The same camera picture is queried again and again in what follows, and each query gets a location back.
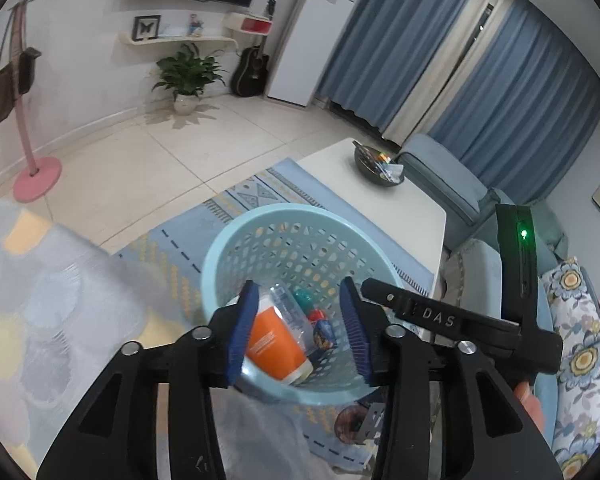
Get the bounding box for person's right hand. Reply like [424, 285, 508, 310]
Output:
[512, 381, 546, 433]

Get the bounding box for blue printed snack packet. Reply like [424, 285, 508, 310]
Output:
[311, 319, 337, 352]

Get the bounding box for floral cushion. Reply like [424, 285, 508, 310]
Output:
[540, 257, 600, 480]

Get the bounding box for clear plastic bottle blue cap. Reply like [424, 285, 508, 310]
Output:
[269, 282, 315, 348]

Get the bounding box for white coffee table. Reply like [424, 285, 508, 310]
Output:
[296, 137, 448, 301]

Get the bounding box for light blue sofa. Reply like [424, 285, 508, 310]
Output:
[397, 132, 581, 461]

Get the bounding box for blue beige curtain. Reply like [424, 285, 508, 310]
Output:
[315, 0, 600, 206]

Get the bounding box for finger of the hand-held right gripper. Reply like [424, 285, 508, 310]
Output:
[361, 278, 421, 318]

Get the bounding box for black acoustic guitar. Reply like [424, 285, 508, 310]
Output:
[230, 0, 271, 97]

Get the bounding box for brown tote bag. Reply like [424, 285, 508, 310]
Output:
[0, 7, 18, 125]

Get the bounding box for white standing air conditioner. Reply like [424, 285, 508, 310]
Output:
[265, 0, 373, 110]

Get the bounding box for white shelf red inside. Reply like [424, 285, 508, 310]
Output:
[223, 11, 272, 35]

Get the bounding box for low curved white wall shelf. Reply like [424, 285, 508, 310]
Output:
[118, 31, 238, 53]

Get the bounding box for small black bag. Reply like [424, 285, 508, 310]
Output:
[17, 47, 42, 95]

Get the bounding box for green potted plant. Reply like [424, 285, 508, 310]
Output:
[151, 42, 228, 113]

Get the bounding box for framed butterfly picture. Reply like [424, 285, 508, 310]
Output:
[133, 14, 162, 41]

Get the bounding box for light blue laundry basket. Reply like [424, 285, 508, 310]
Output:
[200, 204, 406, 407]

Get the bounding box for dark bowl with packets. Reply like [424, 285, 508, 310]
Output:
[354, 141, 406, 188]

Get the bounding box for pink coat rack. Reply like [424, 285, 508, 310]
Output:
[10, 0, 63, 203]

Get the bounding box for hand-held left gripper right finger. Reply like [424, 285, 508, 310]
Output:
[339, 276, 566, 480]

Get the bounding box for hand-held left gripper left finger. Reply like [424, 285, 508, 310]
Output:
[37, 280, 261, 480]

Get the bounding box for printed tablecloth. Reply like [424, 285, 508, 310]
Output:
[0, 197, 311, 480]

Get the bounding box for orange and white bottle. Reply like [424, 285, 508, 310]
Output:
[245, 294, 314, 386]

